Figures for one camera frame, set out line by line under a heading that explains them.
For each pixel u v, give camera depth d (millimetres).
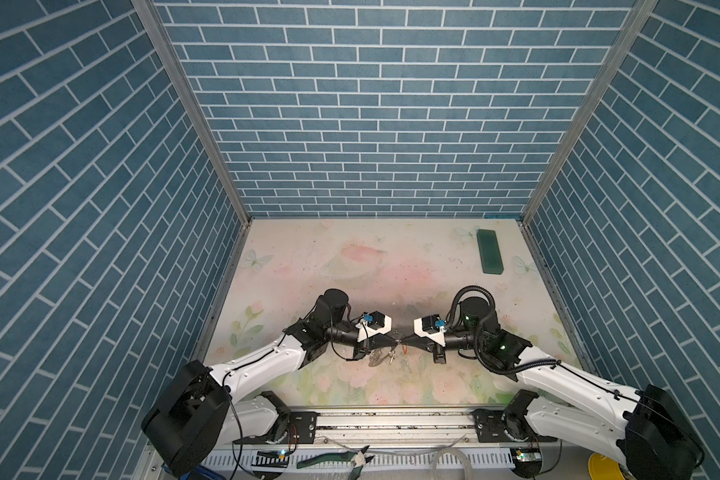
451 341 651
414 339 691
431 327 598
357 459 691
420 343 720
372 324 627
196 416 406
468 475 650
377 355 860
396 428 753
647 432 399
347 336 668
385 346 710
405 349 739
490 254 1085
